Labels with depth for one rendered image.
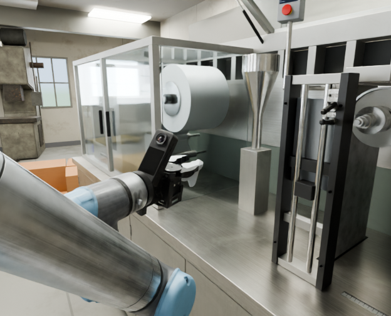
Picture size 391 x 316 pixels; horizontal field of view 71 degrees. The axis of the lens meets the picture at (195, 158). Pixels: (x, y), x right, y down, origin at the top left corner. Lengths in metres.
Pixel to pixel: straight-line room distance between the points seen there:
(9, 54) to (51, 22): 1.05
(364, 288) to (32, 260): 0.81
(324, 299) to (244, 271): 0.21
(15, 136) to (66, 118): 1.61
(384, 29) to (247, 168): 0.66
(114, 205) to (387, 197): 0.97
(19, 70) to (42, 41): 1.48
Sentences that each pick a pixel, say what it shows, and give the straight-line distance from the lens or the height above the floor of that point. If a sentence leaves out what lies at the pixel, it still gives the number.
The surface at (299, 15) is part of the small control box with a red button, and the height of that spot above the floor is 1.62.
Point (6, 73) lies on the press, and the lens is 6.62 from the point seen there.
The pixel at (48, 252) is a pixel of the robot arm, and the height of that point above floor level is 1.28.
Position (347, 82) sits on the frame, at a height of 1.42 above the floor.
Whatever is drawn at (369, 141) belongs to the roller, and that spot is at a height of 1.28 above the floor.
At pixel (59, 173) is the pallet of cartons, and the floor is 0.39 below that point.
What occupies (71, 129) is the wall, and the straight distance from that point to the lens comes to 7.86.
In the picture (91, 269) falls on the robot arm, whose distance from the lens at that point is 0.29.
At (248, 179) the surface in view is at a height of 1.05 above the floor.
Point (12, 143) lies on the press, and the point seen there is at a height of 0.35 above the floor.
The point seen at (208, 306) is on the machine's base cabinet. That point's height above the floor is 0.71.
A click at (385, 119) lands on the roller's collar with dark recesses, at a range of 0.75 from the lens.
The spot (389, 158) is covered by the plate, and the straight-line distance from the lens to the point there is 1.16.
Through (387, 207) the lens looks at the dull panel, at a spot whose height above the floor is 1.00.
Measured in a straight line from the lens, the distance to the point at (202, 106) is 1.27.
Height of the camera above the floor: 1.40
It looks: 14 degrees down
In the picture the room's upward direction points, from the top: straight up
